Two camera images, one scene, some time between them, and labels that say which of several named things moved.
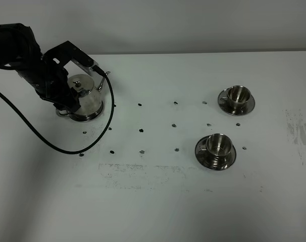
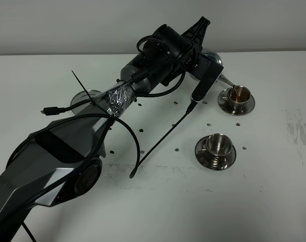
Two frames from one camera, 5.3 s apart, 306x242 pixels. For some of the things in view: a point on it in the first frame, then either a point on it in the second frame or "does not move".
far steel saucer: [224, 104] does not move
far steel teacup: [238, 97] does not move
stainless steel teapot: [89, 96] -> [215, 59]
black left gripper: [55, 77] -> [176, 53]
